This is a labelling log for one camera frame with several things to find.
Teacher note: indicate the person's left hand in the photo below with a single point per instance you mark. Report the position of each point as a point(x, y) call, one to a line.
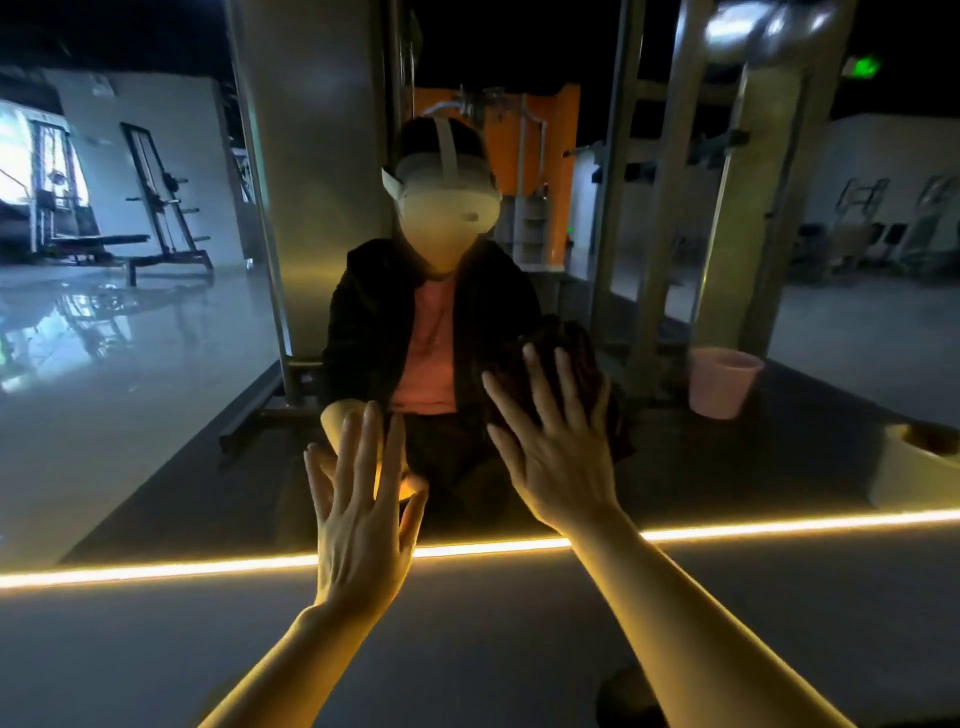
point(363, 525)

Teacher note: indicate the person's right hand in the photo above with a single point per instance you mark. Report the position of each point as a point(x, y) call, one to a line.
point(558, 450)

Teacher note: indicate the dark brown cleaning cloth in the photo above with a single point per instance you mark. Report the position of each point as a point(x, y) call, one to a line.
point(600, 398)

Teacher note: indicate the large wall mirror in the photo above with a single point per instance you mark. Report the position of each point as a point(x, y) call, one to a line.
point(135, 390)

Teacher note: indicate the person's right forearm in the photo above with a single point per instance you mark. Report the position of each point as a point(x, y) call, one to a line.
point(690, 630)

